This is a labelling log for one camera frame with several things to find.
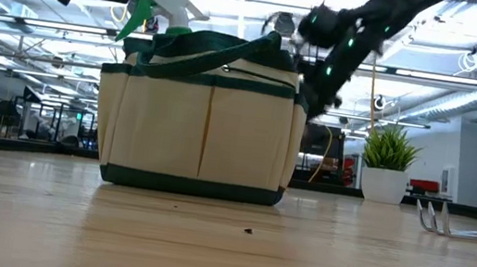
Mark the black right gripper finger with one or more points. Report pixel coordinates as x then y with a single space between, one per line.
321 96

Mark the cream canvas bag green trim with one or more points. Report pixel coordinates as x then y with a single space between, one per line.
164 132

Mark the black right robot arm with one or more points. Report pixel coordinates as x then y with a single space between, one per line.
410 8

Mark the long fluorescent light strip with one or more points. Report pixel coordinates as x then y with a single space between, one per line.
438 77

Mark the green plant in white pot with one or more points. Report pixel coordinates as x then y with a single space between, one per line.
383 184

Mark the small dark debris speck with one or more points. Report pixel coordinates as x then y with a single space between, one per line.
248 231

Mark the grey ribbed ventilation duct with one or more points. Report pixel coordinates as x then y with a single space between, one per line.
457 106

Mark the black frame workstation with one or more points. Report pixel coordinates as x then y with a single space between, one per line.
31 95

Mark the white wall device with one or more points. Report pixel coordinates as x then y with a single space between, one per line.
446 181

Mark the black aluminium table frame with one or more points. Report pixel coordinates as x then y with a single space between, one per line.
7 145

